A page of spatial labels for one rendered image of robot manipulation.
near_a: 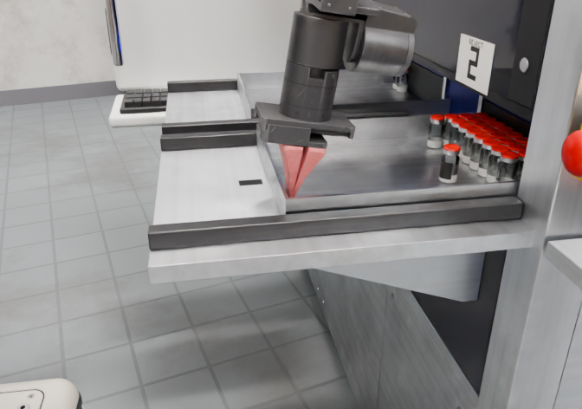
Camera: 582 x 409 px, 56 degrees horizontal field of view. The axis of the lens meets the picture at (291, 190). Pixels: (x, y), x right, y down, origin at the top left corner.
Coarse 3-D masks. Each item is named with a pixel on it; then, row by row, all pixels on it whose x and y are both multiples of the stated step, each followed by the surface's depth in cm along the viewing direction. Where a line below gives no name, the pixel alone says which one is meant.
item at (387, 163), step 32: (256, 128) 80; (384, 128) 83; (416, 128) 84; (320, 160) 75; (352, 160) 75; (384, 160) 75; (416, 160) 75; (320, 192) 66; (352, 192) 58; (384, 192) 58; (416, 192) 59; (448, 192) 60; (480, 192) 60; (512, 192) 61
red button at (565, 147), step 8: (568, 136) 47; (576, 136) 46; (568, 144) 46; (576, 144) 45; (568, 152) 46; (576, 152) 45; (568, 160) 46; (576, 160) 45; (568, 168) 47; (576, 168) 46; (576, 176) 46
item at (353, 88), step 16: (240, 80) 105; (256, 80) 111; (272, 80) 112; (352, 80) 115; (368, 80) 115; (384, 80) 116; (240, 96) 106; (256, 96) 106; (272, 96) 106; (336, 96) 106; (352, 96) 106; (368, 96) 106; (384, 96) 106; (400, 96) 106; (416, 96) 106; (352, 112) 90; (368, 112) 91; (416, 112) 92; (432, 112) 93; (448, 112) 93
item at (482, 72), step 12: (468, 36) 69; (468, 48) 69; (480, 48) 66; (492, 48) 63; (468, 60) 69; (480, 60) 66; (492, 60) 64; (456, 72) 72; (480, 72) 66; (468, 84) 70; (480, 84) 67
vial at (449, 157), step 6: (444, 150) 67; (444, 156) 67; (450, 156) 67; (456, 156) 67; (450, 162) 67; (456, 162) 67; (456, 168) 68; (456, 174) 68; (444, 180) 68; (450, 180) 68
